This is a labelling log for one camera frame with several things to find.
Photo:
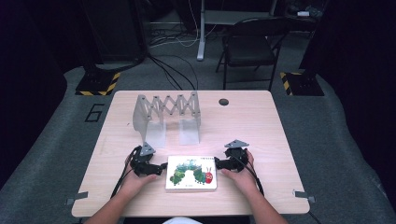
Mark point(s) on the grey desk top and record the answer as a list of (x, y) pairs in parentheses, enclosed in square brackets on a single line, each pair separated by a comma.
[(236, 17)]

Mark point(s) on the black cabinet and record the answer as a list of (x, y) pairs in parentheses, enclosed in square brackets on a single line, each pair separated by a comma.
[(115, 28)]

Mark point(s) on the black stand base hazard stripes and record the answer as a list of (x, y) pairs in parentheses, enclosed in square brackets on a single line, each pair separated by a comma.
[(303, 84), (96, 84)]

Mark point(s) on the person's right hand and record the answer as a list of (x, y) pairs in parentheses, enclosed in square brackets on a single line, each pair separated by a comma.
[(244, 179)]

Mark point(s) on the small white device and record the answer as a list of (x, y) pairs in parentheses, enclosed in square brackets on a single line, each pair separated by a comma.
[(303, 13)]

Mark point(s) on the person's left hand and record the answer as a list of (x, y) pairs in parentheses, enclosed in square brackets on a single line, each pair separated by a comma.
[(135, 183)]

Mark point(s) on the grey expandable metal book rack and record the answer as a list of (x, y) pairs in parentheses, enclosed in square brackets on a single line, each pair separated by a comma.
[(162, 112)]

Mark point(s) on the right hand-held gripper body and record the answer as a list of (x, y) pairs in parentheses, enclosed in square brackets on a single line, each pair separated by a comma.
[(238, 158)]

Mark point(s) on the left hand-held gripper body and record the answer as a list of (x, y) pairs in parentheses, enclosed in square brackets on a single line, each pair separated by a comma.
[(141, 166)]

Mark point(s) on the white caterpillar picture book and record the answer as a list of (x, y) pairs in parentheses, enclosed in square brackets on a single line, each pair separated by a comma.
[(190, 172)]

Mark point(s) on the grey metal table bracket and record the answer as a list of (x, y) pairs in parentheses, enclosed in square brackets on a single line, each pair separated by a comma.
[(77, 197), (303, 195)]

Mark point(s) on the person's white clothing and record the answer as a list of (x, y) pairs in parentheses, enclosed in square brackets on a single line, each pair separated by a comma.
[(182, 221)]

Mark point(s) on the black folding chair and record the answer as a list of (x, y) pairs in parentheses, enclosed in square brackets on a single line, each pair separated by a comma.
[(249, 46)]

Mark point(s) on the white desk leg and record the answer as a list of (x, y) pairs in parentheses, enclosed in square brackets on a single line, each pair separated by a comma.
[(201, 37)]

